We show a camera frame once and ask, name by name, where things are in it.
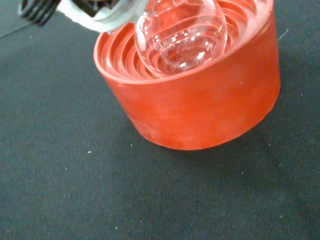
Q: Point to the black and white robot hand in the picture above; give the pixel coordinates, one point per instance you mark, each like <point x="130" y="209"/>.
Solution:
<point x="100" y="20"/>

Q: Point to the black bench cloth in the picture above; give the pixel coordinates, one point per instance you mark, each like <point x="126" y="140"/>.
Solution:
<point x="75" y="187"/>

